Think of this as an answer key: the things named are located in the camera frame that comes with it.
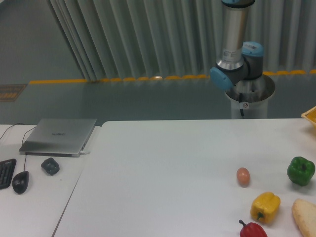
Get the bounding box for white cylindrical robot pedestal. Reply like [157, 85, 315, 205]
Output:
[225, 75, 276, 119]

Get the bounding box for silver closed laptop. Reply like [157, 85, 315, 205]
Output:
[19, 118, 97, 157]

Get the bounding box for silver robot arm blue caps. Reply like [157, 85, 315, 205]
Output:
[210, 0, 264, 90]

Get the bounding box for green bell pepper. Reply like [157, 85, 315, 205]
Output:
[287, 157, 316, 186]

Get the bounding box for red bell pepper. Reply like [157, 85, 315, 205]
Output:
[239, 220, 267, 237]

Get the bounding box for black laptop cable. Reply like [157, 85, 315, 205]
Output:
[0, 122, 38, 140]

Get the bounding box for black mouse cable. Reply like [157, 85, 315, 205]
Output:
[21, 125, 38, 172]

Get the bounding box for brown egg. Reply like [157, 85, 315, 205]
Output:
[237, 167, 250, 186]

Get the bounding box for small black plastic device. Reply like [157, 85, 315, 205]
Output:
[41, 158, 60, 176]

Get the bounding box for black computer keyboard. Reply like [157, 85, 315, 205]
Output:
[0, 158, 16, 190]

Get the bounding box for yellow bell pepper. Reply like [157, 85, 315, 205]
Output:
[250, 192, 281, 224]

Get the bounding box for black wired mouse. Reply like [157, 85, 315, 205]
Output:
[12, 171, 29, 195]

